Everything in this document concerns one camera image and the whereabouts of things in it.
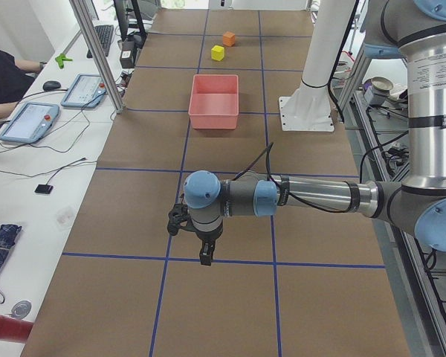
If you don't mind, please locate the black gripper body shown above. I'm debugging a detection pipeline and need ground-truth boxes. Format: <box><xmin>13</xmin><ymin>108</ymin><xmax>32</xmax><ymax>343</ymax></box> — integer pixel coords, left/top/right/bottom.
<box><xmin>196</xmin><ymin>225</ymin><xmax>223</xmax><ymax>245</ymax></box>

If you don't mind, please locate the yellow foam block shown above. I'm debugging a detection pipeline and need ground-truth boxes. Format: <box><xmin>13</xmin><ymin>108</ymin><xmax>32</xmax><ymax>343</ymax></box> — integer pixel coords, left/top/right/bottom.
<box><xmin>210</xmin><ymin>45</ymin><xmax>225</xmax><ymax>62</ymax></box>

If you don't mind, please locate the orange foam block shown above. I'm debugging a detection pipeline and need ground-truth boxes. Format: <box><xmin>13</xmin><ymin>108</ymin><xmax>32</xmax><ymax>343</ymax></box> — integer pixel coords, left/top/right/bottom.
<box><xmin>222</xmin><ymin>31</ymin><xmax>236</xmax><ymax>47</ymax></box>

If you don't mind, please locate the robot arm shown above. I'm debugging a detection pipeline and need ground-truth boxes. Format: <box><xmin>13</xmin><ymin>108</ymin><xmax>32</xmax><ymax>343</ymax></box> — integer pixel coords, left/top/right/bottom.
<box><xmin>167</xmin><ymin>1</ymin><xmax>446</xmax><ymax>266</ymax></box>

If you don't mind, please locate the pink plastic bin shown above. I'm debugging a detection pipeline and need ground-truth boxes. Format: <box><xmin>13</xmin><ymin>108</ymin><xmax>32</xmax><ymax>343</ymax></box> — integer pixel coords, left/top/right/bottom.
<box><xmin>188</xmin><ymin>74</ymin><xmax>239</xmax><ymax>130</ymax></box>

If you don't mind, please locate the small black box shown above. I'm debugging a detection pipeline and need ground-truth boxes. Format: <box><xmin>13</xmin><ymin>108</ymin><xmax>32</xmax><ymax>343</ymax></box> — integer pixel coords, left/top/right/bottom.
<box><xmin>34</xmin><ymin>184</ymin><xmax>54</xmax><ymax>195</ymax></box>

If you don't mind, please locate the far blue teach pendant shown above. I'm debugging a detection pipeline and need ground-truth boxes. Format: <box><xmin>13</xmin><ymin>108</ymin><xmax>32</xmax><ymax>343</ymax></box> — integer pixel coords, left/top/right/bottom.
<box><xmin>61</xmin><ymin>74</ymin><xmax>106</xmax><ymax>109</ymax></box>

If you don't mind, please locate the blue teach pendant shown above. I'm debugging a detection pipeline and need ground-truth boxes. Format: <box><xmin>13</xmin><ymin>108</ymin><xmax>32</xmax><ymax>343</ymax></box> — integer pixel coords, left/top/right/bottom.
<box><xmin>0</xmin><ymin>102</ymin><xmax>60</xmax><ymax>144</ymax></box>
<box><xmin>61</xmin><ymin>74</ymin><xmax>106</xmax><ymax>109</ymax></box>

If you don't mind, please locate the round metal lid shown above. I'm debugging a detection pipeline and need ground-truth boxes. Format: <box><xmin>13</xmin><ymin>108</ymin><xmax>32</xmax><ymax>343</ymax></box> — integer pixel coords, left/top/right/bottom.
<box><xmin>10</xmin><ymin>300</ymin><xmax>32</xmax><ymax>320</ymax></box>

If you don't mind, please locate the black power adapter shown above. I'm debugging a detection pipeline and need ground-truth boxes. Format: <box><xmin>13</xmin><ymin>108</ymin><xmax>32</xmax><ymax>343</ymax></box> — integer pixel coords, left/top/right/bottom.
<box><xmin>120</xmin><ymin>41</ymin><xmax>137</xmax><ymax>69</ymax></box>

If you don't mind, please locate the near blue teach pendant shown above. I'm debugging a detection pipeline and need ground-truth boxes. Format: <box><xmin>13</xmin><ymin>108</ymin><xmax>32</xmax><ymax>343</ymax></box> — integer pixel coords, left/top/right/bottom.
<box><xmin>0</xmin><ymin>102</ymin><xmax>60</xmax><ymax>144</ymax></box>

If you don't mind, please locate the red cylinder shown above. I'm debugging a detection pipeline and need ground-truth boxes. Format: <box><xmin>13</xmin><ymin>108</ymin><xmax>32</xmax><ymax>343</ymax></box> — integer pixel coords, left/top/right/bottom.
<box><xmin>0</xmin><ymin>315</ymin><xmax>33</xmax><ymax>343</ymax></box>

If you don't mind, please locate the black computer mouse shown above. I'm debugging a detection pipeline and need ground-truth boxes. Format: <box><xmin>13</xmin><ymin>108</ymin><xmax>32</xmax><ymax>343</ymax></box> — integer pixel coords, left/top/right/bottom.
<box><xmin>42</xmin><ymin>80</ymin><xmax>62</xmax><ymax>91</ymax></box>

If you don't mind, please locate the black keyboard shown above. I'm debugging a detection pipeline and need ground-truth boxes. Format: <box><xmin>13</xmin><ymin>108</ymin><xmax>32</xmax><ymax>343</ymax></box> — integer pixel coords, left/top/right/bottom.
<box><xmin>94</xmin><ymin>25</ymin><xmax>114</xmax><ymax>57</ymax></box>

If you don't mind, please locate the green plastic clamp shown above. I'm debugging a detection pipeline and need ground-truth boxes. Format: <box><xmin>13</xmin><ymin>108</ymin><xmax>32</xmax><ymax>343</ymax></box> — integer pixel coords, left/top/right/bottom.
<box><xmin>55</xmin><ymin>53</ymin><xmax>73</xmax><ymax>69</ymax></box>

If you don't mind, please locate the person in black shirt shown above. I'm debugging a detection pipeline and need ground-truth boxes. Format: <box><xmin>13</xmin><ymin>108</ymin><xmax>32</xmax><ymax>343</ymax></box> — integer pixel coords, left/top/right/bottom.
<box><xmin>0</xmin><ymin>50</ymin><xmax>46</xmax><ymax>120</ymax></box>

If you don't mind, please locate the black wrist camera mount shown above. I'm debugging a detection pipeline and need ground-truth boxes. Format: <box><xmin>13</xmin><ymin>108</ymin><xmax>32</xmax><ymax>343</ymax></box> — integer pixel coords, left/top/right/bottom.
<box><xmin>167</xmin><ymin>203</ymin><xmax>193</xmax><ymax>237</ymax></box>

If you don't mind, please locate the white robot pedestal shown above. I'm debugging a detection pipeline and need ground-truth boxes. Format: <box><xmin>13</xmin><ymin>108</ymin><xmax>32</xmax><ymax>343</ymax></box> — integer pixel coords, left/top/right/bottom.
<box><xmin>279</xmin><ymin>0</ymin><xmax>358</xmax><ymax>132</ymax></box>

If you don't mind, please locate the aluminium frame post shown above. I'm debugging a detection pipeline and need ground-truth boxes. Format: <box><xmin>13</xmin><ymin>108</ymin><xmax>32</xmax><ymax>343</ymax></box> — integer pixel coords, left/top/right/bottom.
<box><xmin>69</xmin><ymin>0</ymin><xmax>124</xmax><ymax>114</ymax></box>

